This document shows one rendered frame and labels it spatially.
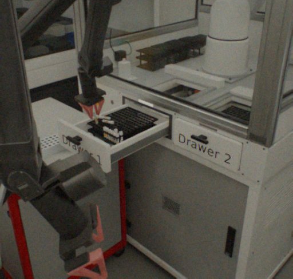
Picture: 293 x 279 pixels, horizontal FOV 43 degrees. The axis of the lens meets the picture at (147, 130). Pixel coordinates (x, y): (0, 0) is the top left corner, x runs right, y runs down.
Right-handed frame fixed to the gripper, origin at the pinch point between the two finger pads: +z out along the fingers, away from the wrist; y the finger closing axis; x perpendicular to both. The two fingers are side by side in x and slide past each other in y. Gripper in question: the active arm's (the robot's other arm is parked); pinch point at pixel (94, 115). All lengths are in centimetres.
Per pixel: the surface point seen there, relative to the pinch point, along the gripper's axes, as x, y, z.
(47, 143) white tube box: 16.2, -14.4, 13.5
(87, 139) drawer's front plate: -10.0, -10.7, 0.6
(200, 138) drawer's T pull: -36.8, 18.8, 4.2
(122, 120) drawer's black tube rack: -4.5, 9.5, 5.4
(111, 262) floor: 6, -3, 95
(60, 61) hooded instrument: 76, 31, 10
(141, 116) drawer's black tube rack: -6.6, 18.0, 6.9
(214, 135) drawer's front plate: -40.4, 22.3, 3.3
